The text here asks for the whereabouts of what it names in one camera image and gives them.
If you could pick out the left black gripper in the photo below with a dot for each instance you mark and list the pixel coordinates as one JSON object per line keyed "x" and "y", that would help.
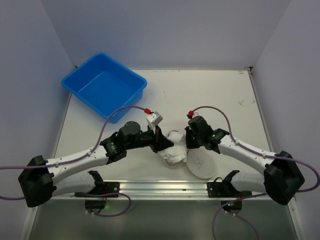
{"x": 155, "y": 139}

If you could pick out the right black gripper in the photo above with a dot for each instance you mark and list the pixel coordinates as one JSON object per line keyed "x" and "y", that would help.
{"x": 189, "y": 138}

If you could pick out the white bra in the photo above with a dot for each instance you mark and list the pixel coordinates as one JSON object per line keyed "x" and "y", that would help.
{"x": 177, "y": 153}

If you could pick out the round beige mesh laundry bag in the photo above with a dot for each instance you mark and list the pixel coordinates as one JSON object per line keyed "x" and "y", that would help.
{"x": 200, "y": 164}

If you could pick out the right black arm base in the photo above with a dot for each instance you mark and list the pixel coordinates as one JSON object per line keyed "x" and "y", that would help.
{"x": 222, "y": 188}

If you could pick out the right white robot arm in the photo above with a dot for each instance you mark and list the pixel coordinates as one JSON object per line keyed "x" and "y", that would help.
{"x": 276, "y": 174}

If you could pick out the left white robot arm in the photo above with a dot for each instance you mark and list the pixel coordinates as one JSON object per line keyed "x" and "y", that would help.
{"x": 44, "y": 179}

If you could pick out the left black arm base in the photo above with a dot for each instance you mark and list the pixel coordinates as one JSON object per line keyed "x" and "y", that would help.
{"x": 100, "y": 187}

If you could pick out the blue plastic bin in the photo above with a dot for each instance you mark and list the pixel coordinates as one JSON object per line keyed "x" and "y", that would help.
{"x": 105, "y": 85}

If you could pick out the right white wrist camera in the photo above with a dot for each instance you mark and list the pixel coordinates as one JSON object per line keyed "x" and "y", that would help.
{"x": 191, "y": 114}

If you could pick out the aluminium mounting rail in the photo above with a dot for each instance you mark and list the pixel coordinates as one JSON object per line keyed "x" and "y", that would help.
{"x": 148, "y": 189}

